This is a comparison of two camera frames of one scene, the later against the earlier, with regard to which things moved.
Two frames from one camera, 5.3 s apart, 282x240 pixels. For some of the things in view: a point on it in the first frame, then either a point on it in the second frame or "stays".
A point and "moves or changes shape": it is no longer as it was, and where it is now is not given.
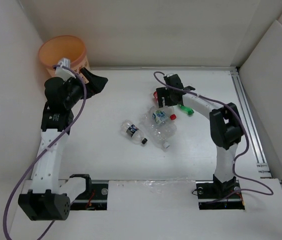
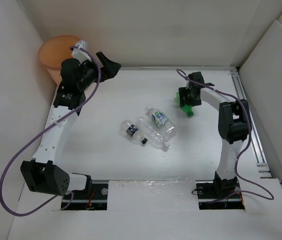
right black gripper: x=162 y=92 to x=183 y=92
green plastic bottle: x=188 y=110 stays
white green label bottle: x=161 y=115 moves or changes shape
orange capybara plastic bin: x=53 y=48 stays
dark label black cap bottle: x=135 y=133 stays
